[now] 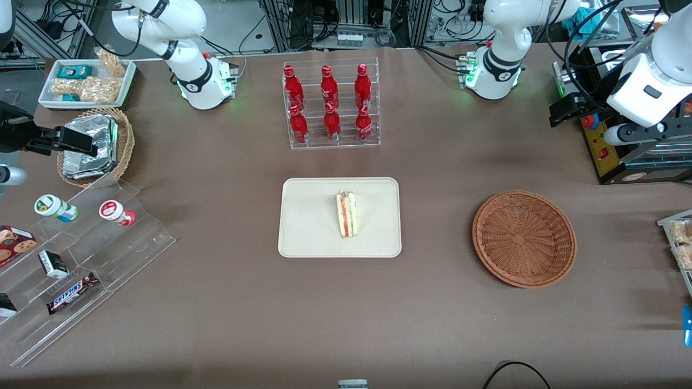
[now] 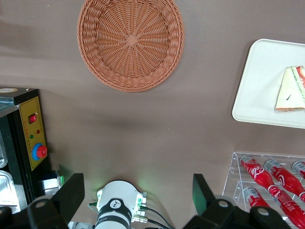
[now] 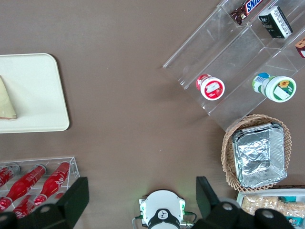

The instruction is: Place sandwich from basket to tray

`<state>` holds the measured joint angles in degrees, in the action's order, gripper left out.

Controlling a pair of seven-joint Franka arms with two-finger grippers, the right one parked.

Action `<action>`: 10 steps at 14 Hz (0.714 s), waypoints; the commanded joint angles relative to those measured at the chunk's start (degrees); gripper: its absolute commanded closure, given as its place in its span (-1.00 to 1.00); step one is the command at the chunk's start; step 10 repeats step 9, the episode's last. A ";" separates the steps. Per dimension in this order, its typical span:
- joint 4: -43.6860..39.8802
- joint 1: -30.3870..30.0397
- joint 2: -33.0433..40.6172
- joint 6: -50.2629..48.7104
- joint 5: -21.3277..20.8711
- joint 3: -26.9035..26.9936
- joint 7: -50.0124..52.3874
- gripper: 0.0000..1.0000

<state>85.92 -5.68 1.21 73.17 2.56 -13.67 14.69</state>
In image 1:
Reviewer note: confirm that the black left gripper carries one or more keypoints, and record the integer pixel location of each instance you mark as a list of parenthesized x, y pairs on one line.
[(599, 88)]

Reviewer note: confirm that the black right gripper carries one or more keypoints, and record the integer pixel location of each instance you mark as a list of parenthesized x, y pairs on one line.
[(12, 135)]

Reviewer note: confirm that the triangular sandwich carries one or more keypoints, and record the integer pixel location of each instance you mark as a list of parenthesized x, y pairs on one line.
[(346, 216)]

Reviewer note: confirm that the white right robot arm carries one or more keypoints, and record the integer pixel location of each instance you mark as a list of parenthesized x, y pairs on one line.
[(189, 81)]

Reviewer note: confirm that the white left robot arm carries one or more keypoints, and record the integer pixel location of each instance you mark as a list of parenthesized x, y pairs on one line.
[(503, 59)]

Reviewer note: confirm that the white rectangular snack tray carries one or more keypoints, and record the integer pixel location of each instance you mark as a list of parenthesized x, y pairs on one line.
[(48, 96)]

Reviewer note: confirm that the light tan wicker basket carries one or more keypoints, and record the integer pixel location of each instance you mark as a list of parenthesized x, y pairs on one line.
[(125, 143)]

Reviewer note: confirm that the brown wicker basket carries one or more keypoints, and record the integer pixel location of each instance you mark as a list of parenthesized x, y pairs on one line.
[(524, 240)]

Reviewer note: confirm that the metal snack tray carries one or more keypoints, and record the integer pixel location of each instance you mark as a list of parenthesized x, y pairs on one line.
[(666, 229)]

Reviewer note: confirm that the beige plastic tray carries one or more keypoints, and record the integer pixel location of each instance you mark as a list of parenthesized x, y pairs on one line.
[(308, 221)]

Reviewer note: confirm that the silver foil wrapped package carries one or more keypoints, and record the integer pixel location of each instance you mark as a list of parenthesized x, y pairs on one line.
[(89, 127)]

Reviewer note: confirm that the small teal packet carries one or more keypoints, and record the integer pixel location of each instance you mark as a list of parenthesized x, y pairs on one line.
[(70, 98)]

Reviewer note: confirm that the small peanut brittle pack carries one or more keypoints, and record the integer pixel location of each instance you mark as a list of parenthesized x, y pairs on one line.
[(65, 87)]

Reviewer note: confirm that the green lid yogurt cup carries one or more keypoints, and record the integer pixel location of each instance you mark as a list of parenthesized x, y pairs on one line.
[(53, 207)]

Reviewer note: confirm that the black appliance with yellow panel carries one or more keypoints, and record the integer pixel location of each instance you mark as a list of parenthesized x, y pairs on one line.
[(611, 162)]

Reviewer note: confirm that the large peanut brittle pack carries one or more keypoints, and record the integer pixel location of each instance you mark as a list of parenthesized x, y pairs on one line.
[(101, 89)]

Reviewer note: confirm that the teal snack box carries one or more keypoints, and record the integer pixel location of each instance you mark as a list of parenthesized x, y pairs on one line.
[(74, 71)]

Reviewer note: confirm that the red lid yogurt cup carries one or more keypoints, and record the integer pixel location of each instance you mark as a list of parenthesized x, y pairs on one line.
[(114, 212)]

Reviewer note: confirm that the teal cloth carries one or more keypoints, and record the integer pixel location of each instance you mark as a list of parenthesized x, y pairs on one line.
[(586, 19)]

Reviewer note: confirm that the clear bag of puffed snacks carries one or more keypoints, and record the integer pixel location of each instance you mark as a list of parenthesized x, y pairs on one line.
[(112, 62)]

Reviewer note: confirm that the red chocolate cookie box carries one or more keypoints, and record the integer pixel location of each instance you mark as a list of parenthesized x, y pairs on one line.
[(13, 244)]

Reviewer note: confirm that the small black white carton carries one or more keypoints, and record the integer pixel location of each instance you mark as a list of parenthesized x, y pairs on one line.
[(6, 305), (52, 264)]

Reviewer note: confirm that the clear acrylic stepped display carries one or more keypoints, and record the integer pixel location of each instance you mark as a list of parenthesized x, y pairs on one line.
[(124, 254)]

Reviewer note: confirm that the Snickers chocolate bar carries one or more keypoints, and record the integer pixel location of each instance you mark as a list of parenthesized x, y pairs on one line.
[(72, 293)]

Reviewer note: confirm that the clear rice cracker pack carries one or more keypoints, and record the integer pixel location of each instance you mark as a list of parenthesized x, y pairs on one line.
[(681, 232), (685, 258)]

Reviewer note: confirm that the red cola bottle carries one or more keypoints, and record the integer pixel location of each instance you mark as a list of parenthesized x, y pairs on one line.
[(298, 127), (292, 89), (328, 89), (332, 124), (363, 86), (363, 125)]

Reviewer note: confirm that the clear acrylic bottle rack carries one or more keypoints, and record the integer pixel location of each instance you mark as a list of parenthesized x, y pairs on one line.
[(346, 141)]

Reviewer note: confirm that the white connector block row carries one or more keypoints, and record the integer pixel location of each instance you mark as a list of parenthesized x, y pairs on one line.
[(349, 40)]

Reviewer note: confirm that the aluminium equipment rack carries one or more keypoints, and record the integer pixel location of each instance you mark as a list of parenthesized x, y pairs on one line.
[(351, 11)]

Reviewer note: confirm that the blue plastic item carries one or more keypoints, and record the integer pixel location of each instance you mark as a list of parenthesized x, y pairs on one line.
[(687, 327)]

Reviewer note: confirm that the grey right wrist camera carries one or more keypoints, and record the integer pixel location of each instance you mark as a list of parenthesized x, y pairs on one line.
[(13, 175)]

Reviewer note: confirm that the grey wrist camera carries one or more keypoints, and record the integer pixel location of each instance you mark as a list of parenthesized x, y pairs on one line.
[(13, 175), (621, 134)]

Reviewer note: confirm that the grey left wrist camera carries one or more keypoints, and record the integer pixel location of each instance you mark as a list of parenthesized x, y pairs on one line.
[(621, 134)]

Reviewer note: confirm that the grey metal bracket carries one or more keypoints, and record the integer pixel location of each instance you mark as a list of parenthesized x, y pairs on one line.
[(352, 384)]

